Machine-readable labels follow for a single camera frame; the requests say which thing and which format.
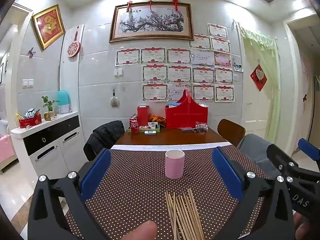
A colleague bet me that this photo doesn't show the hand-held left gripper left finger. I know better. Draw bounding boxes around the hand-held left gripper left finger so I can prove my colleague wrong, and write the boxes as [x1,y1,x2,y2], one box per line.
[27,148,112,240]

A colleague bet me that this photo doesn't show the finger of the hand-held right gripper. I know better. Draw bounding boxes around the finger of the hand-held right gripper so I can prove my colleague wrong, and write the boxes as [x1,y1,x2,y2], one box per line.
[266,144,320,180]
[298,138,320,167]

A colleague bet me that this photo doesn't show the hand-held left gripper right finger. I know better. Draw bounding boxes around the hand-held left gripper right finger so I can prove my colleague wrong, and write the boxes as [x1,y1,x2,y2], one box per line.
[211,146,294,240]

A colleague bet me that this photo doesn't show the pink cup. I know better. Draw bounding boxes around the pink cup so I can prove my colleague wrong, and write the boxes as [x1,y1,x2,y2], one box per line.
[165,149,185,180]

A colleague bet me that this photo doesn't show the pile of wooden chopsticks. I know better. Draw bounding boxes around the pile of wooden chopsticks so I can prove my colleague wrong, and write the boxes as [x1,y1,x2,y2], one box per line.
[165,188,207,240]

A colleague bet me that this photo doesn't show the person's right hand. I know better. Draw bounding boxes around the person's right hand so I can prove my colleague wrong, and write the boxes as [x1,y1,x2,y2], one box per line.
[294,209,320,240]

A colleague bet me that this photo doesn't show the person's left hand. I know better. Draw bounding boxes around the person's left hand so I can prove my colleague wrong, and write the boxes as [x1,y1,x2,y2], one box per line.
[127,220,158,240]

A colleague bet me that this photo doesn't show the grey garment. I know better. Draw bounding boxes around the grey garment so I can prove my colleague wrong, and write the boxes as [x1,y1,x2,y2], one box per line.
[237,134,283,178]

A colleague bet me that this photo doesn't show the black jacket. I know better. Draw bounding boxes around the black jacket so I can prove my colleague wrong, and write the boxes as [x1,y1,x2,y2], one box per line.
[83,120,125,162]

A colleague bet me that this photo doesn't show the brown wooden chair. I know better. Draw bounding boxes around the brown wooden chair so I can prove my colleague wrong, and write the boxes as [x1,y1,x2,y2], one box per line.
[217,119,246,147]

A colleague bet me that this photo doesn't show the brown polka dot tablecloth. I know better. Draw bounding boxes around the brown polka dot tablecloth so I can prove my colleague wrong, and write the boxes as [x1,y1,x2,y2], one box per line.
[64,148,275,240]

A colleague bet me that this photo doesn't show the white door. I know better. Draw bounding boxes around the white door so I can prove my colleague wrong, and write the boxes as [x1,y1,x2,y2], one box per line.
[244,42,273,130]

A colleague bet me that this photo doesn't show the white black sideboard cabinet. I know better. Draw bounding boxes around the white black sideboard cabinet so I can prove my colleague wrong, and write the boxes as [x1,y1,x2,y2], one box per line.
[10,111,83,180]

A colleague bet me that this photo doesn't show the clear plastic packet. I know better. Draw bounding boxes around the clear plastic packet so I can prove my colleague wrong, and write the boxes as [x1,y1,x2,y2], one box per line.
[181,122,208,132]

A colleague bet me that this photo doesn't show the green tray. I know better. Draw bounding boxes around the green tray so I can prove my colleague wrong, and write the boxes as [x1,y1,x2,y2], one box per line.
[127,125,160,134]

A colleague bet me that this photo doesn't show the tall red gift box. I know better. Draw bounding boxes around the tall red gift box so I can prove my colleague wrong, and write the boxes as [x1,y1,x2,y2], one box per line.
[137,105,150,127]

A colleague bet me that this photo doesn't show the light green curtain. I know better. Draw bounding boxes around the light green curtain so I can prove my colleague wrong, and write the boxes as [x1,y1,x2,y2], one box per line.
[239,26,282,147]

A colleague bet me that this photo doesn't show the potted green plant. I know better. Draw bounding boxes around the potted green plant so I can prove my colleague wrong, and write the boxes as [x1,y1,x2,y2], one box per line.
[41,96,60,120]

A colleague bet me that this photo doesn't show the turquoise white humidifier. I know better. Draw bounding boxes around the turquoise white humidifier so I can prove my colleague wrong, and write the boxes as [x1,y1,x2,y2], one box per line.
[57,90,73,114]

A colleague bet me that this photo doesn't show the red diamond door decoration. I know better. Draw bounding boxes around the red diamond door decoration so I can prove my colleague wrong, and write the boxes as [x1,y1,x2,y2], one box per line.
[250,64,267,92]

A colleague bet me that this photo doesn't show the orange snack packets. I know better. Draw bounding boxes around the orange snack packets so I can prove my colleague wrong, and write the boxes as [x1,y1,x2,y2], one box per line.
[149,114,166,125]

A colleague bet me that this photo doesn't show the black white snack bag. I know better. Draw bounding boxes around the black white snack bag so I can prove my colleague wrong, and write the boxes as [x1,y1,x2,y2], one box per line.
[24,108,40,119]

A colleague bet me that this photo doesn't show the pink cloth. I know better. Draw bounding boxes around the pink cloth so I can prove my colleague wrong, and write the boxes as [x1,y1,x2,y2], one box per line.
[0,134,15,163]

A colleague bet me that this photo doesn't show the pink round fan ornament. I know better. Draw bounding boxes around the pink round fan ornament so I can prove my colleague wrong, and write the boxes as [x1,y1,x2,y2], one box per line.
[67,25,82,59]

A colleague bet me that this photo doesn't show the framed red gold calligraphy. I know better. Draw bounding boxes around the framed red gold calligraphy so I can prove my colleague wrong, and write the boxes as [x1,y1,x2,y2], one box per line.
[32,4,66,50]

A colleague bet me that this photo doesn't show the framed plum blossom painting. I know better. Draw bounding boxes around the framed plum blossom painting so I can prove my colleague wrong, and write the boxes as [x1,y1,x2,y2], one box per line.
[109,2,194,43]

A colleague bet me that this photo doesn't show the red tote with handle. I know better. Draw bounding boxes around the red tote with handle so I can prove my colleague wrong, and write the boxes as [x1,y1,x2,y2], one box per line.
[165,89,209,129]

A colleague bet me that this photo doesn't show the wall of award certificates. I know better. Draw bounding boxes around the wall of award certificates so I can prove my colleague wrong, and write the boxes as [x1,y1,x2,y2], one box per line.
[115,23,235,103]

